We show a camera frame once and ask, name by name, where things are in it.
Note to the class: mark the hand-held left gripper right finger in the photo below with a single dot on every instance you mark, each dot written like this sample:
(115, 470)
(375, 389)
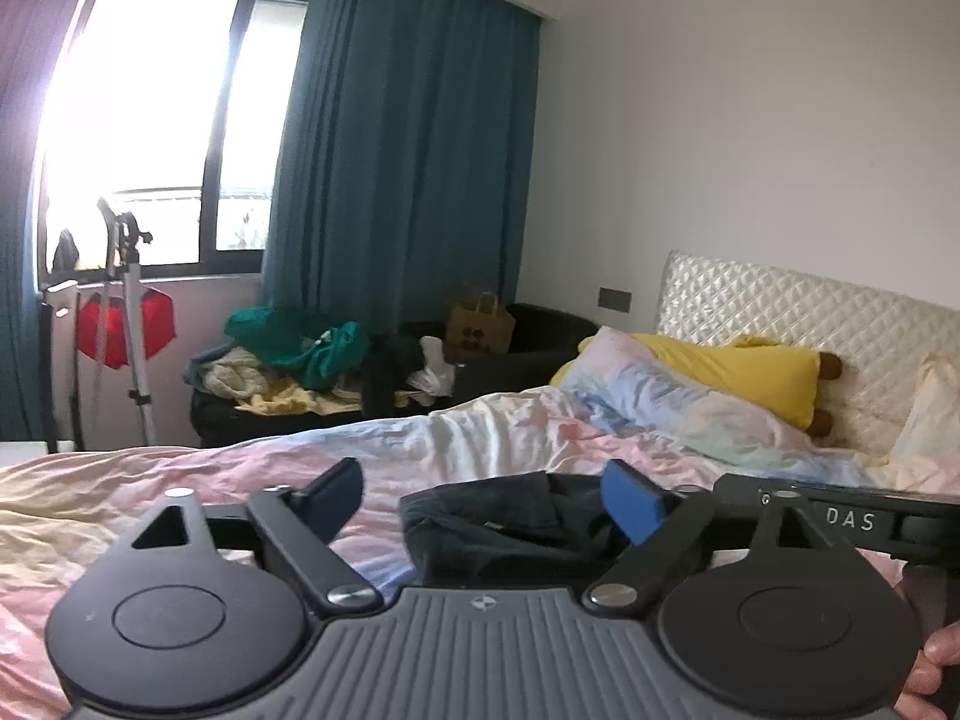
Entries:
(634, 502)

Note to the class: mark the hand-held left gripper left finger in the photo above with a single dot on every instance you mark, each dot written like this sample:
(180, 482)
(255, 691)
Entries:
(337, 499)

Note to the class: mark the dark blue-grey pants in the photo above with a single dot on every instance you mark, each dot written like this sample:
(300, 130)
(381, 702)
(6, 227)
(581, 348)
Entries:
(487, 532)

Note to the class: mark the green clothes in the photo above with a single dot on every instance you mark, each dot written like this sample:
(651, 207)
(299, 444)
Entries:
(330, 352)

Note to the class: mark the cream clothes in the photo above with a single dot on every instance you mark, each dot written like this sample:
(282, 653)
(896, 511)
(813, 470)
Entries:
(225, 379)

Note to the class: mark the person's right hand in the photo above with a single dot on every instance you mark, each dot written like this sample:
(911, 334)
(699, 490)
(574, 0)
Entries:
(946, 652)

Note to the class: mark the pastel pillow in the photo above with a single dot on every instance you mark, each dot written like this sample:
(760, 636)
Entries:
(675, 405)

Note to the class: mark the yellow cloth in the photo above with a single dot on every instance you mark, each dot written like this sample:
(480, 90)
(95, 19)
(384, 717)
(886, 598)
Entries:
(285, 401)

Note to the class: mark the cream pillow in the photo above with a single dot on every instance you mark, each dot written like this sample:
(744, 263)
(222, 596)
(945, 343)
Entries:
(934, 412)

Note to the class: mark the white plastic bag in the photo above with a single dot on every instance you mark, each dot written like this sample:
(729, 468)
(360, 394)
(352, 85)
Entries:
(435, 375)

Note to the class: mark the yellow pillow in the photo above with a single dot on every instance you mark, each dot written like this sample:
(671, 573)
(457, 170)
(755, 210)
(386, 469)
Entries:
(750, 375)

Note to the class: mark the pastel duvet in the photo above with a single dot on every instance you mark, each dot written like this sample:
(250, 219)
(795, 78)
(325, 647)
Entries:
(150, 480)

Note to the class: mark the brown paper bag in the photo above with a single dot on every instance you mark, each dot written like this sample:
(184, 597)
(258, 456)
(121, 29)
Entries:
(480, 330)

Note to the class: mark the white quilted headboard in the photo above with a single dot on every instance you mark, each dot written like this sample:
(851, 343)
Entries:
(825, 307)

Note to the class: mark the red cloth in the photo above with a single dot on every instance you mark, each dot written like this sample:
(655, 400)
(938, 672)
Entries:
(154, 322)

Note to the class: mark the garment steamer stand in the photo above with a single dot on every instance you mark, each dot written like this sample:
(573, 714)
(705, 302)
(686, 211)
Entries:
(133, 330)

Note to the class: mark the black folded board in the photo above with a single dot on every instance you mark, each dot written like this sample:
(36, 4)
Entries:
(64, 360)

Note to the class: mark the white bed footboard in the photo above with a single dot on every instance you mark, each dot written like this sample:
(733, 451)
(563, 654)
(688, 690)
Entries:
(19, 448)

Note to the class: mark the black item on windowsill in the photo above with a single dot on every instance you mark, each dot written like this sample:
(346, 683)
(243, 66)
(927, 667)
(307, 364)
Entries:
(65, 251)

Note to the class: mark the teal curtain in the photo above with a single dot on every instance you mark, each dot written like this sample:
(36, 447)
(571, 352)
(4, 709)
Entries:
(15, 315)
(405, 127)

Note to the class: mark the window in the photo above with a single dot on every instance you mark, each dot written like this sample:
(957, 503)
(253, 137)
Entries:
(150, 90)

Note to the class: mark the wall switch panel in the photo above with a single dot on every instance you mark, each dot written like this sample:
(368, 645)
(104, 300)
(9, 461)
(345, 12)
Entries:
(615, 299)

